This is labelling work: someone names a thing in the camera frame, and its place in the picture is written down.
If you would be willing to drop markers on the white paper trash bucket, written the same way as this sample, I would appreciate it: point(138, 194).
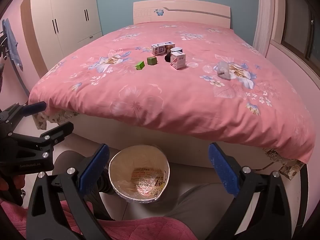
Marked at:
point(139, 173)

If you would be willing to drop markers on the dark green cube block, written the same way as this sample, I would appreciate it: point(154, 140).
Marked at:
point(152, 60)

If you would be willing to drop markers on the cream wardrobe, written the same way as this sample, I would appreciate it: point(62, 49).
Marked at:
point(53, 29)

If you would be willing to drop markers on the light green toy brick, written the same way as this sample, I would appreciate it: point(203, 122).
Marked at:
point(140, 65)

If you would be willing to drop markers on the pink floral bed quilt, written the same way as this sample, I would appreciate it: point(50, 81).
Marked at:
point(256, 107)

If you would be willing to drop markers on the clear plastic cup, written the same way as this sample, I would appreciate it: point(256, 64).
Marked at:
point(223, 70)

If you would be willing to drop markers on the pink wooden headboard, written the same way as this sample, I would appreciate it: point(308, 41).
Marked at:
point(182, 11)

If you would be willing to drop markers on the floral bed sheet edge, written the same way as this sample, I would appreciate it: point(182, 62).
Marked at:
point(180, 149)

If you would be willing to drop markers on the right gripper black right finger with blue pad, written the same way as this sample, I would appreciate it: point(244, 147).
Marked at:
point(271, 218)

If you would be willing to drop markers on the white window frame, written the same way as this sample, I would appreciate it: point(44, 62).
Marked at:
point(293, 24)

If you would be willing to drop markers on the white blue round can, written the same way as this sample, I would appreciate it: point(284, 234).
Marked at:
point(176, 49)

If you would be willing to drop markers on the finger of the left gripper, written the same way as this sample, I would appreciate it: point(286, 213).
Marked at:
point(55, 136)
point(32, 109)

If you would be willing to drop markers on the blue hanging cloth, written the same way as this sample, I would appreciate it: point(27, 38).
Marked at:
point(12, 44)

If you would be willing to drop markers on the person's left hand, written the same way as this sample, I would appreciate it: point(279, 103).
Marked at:
point(19, 182)

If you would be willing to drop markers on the long white milk carton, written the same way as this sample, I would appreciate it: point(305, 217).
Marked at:
point(162, 48)

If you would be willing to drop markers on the pink fuzzy garment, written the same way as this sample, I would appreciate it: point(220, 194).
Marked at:
point(150, 228)

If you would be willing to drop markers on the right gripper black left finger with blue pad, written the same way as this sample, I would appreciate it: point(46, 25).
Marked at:
point(46, 218)

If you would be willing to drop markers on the small white red carton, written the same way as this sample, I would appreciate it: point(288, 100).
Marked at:
point(178, 59)

